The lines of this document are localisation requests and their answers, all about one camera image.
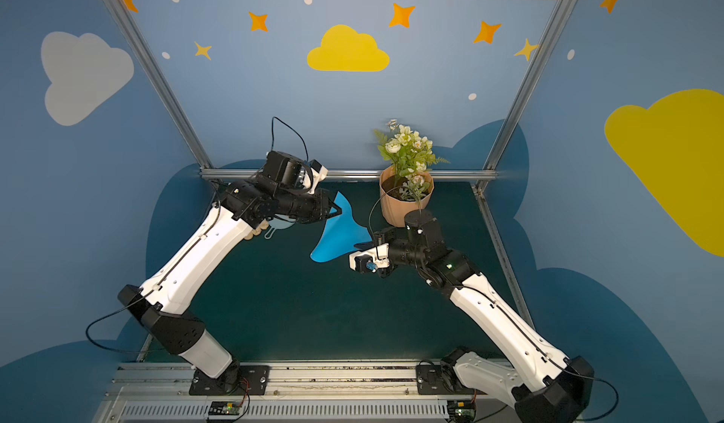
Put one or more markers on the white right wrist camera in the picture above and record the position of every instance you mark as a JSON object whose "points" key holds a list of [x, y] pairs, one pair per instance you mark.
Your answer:
{"points": [[370, 258]]}

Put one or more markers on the pink flower pot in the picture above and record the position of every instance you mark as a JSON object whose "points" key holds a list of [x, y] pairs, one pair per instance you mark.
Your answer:
{"points": [[395, 208]]}

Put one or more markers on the controller board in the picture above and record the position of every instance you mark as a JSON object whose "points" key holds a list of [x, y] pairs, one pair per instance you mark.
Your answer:
{"points": [[224, 410], [460, 411]]}

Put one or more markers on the aluminium frame left post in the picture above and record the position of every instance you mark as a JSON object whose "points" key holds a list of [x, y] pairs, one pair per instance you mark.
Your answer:
{"points": [[139, 46]]}

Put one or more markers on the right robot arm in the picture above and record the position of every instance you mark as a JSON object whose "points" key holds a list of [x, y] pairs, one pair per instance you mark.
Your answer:
{"points": [[541, 383]]}

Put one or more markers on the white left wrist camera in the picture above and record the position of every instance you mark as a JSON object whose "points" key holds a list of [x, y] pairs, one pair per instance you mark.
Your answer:
{"points": [[314, 173]]}

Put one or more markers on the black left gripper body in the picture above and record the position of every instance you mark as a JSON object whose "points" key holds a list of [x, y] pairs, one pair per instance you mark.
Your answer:
{"points": [[325, 203]]}

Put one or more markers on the aluminium frame post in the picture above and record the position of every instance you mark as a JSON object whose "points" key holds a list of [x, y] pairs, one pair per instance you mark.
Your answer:
{"points": [[550, 36], [139, 46]]}

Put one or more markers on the blue square paper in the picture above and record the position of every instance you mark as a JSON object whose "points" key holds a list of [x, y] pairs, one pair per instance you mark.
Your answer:
{"points": [[341, 234]]}

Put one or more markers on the aluminium frame right post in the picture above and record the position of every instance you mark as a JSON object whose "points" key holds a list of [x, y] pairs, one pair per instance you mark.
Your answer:
{"points": [[550, 36]]}

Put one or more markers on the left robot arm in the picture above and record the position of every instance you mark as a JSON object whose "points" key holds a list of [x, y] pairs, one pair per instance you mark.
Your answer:
{"points": [[162, 303]]}

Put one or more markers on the aluminium frame back bar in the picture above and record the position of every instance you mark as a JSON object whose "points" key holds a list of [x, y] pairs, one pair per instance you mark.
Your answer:
{"points": [[358, 175]]}

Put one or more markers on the left controller board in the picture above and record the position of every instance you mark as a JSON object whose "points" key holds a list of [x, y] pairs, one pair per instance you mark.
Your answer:
{"points": [[224, 410]]}

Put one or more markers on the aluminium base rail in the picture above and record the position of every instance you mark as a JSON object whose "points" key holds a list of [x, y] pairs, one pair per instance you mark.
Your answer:
{"points": [[297, 391]]}

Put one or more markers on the light blue hand brush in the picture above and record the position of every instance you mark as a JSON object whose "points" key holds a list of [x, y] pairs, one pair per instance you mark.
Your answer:
{"points": [[278, 224]]}

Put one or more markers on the artificial flowering plant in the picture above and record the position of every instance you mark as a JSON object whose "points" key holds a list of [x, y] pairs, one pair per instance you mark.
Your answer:
{"points": [[410, 156]]}

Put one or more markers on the right controller board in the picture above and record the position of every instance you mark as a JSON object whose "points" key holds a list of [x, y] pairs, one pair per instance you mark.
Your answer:
{"points": [[460, 411]]}

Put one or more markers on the beige work glove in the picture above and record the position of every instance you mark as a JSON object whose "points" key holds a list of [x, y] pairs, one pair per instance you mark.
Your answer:
{"points": [[263, 226]]}

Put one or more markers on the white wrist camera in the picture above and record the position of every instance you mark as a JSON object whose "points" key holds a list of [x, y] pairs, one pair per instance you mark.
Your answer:
{"points": [[314, 173], [370, 258]]}

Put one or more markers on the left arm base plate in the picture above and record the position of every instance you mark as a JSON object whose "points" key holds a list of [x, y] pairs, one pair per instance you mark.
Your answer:
{"points": [[237, 379]]}

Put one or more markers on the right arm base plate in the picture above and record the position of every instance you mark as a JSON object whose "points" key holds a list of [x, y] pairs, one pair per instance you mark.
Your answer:
{"points": [[434, 379]]}

